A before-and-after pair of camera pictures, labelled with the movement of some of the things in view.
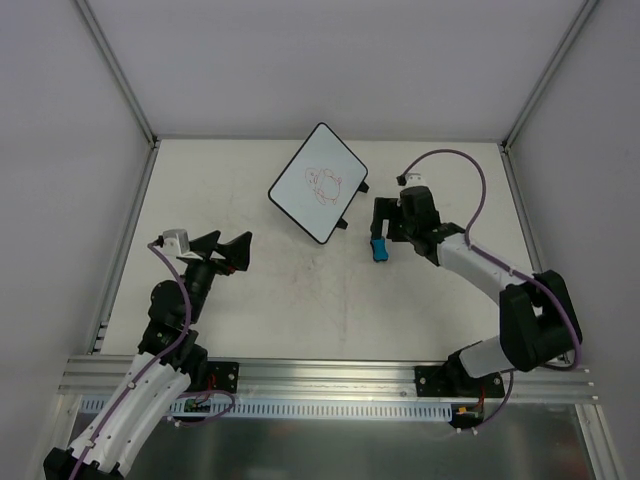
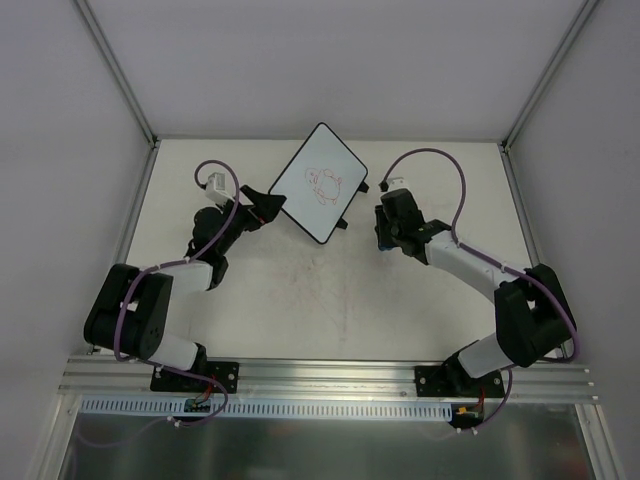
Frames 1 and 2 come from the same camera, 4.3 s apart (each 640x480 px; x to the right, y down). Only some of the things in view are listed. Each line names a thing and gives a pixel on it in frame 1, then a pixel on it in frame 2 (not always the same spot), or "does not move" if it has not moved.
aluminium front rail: (333, 378) does not move
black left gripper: (211, 259) to (252, 209)
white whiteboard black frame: (319, 183) does not move
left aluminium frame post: (119, 72) does not move
